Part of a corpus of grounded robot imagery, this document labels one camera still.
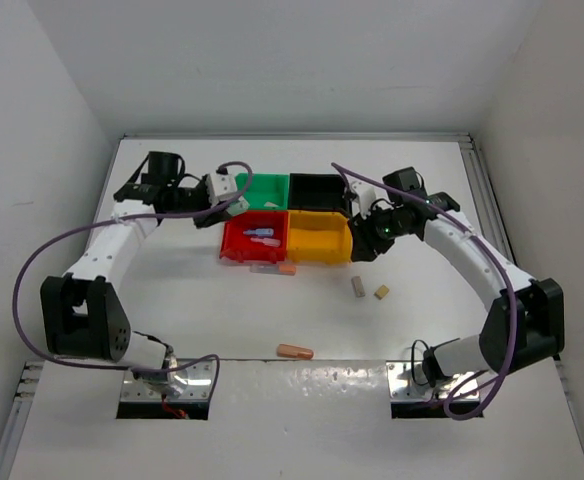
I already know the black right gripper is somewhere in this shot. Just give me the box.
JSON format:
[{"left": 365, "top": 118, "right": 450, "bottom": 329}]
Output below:
[{"left": 347, "top": 203, "right": 410, "bottom": 262}]

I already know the orange correction tape dispenser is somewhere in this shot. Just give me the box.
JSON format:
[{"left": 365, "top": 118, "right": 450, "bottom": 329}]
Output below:
[{"left": 276, "top": 344, "right": 314, "bottom": 360}]

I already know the green correction tape dispenser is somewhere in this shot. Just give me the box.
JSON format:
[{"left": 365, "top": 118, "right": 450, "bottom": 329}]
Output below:
[{"left": 227, "top": 197, "right": 250, "bottom": 217}]

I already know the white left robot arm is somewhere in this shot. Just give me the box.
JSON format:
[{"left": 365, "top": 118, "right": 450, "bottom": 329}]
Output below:
[{"left": 40, "top": 151, "right": 247, "bottom": 398}]

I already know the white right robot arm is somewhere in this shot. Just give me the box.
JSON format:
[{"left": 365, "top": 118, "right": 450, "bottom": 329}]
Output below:
[{"left": 344, "top": 167, "right": 565, "bottom": 388}]

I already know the red plastic bin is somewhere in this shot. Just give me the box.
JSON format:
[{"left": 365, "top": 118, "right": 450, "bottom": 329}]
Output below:
[{"left": 219, "top": 210, "right": 289, "bottom": 263}]

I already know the green plastic bin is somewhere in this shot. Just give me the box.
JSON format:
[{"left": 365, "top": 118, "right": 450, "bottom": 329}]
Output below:
[{"left": 243, "top": 173, "right": 289, "bottom": 211}]

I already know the tan eraser block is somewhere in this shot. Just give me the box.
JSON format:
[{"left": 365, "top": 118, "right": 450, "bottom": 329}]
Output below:
[{"left": 374, "top": 285, "right": 389, "bottom": 300}]

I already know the beige staple box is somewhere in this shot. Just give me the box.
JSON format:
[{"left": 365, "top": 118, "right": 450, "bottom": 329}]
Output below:
[{"left": 351, "top": 276, "right": 366, "bottom": 298}]

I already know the yellow plastic bin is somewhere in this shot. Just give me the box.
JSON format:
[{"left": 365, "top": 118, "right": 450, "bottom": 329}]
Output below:
[{"left": 287, "top": 210, "right": 353, "bottom": 265}]

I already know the black plastic bin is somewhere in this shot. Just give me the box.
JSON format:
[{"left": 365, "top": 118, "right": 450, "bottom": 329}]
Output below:
[{"left": 288, "top": 173, "right": 351, "bottom": 216}]

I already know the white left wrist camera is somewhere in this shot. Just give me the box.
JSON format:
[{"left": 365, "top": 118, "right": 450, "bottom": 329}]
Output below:
[{"left": 206, "top": 172, "right": 238, "bottom": 206}]

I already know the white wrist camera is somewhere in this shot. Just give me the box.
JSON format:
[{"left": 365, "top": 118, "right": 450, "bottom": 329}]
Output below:
[
  {"left": 349, "top": 180, "right": 377, "bottom": 219},
  {"left": 206, "top": 172, "right": 238, "bottom": 206}
]

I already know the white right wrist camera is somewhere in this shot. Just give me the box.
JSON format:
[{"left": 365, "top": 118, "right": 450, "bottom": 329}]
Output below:
[{"left": 349, "top": 180, "right": 377, "bottom": 219}]

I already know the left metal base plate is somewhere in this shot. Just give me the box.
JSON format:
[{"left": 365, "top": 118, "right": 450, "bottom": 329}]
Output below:
[{"left": 120, "top": 358, "right": 216, "bottom": 403}]

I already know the metal base plate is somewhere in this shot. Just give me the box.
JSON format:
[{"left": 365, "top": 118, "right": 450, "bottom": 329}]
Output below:
[
  {"left": 386, "top": 361, "right": 480, "bottom": 404},
  {"left": 120, "top": 358, "right": 216, "bottom": 403}
]

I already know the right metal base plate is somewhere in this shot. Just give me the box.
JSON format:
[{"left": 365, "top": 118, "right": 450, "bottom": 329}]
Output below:
[{"left": 386, "top": 361, "right": 480, "bottom": 404}]

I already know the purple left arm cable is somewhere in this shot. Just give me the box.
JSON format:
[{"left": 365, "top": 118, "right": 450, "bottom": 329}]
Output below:
[{"left": 11, "top": 160, "right": 254, "bottom": 401}]

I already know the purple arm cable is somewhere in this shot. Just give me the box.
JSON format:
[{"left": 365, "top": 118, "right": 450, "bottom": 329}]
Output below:
[
  {"left": 330, "top": 162, "right": 521, "bottom": 421},
  {"left": 11, "top": 160, "right": 254, "bottom": 401}
]

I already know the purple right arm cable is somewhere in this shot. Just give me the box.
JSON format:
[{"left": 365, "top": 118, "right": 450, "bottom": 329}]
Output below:
[{"left": 330, "top": 162, "right": 521, "bottom": 421}]

